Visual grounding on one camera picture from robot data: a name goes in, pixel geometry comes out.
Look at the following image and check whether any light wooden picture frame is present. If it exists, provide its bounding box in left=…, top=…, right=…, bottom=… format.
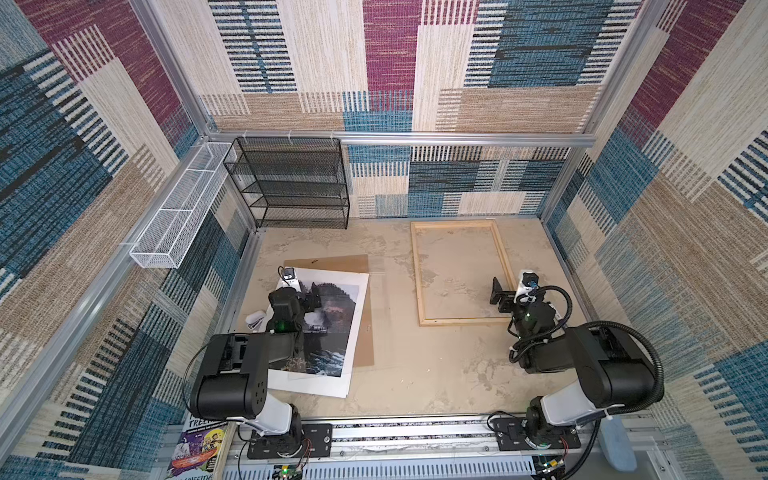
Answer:
left=410, top=218, right=513, bottom=327

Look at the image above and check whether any white bordered dark photo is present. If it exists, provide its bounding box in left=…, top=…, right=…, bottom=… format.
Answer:
left=263, top=267, right=369, bottom=398

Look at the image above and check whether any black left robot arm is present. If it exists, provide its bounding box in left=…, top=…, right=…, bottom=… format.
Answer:
left=182, top=287, right=321, bottom=458

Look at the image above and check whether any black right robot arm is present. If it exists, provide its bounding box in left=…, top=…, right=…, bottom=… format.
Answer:
left=486, top=271, right=665, bottom=451

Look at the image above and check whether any small white object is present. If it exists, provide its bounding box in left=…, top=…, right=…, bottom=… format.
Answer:
left=245, top=310, right=268, bottom=333

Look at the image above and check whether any brown cardboard backing board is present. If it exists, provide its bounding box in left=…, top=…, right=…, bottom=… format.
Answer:
left=283, top=255, right=375, bottom=368

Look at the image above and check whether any grey blue padded object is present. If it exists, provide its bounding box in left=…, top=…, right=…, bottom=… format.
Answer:
left=598, top=416, right=638, bottom=473

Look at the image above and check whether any colourful treehouse book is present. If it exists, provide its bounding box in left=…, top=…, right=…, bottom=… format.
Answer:
left=165, top=416, right=228, bottom=479

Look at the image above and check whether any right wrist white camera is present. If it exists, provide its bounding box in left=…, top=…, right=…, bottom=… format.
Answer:
left=515, top=270, right=539, bottom=304

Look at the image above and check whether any wrist white camera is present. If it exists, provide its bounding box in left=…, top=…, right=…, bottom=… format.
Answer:
left=515, top=270, right=539, bottom=304
left=278, top=266, right=301, bottom=291

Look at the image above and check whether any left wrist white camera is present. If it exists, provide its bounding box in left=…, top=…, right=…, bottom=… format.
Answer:
left=278, top=266, right=301, bottom=291

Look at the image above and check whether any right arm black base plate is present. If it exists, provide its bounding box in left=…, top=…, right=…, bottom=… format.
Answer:
left=488, top=416, right=582, bottom=451

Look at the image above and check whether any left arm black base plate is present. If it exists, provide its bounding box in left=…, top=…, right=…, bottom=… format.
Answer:
left=246, top=423, right=333, bottom=460

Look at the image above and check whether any black wire mesh shelf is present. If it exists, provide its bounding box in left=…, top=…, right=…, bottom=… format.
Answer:
left=223, top=137, right=351, bottom=229

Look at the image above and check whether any white wire mesh basket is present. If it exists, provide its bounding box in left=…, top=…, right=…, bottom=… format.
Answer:
left=130, top=142, right=231, bottom=269

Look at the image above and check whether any aluminium front rail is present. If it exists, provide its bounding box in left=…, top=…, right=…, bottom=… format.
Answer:
left=219, top=414, right=679, bottom=479

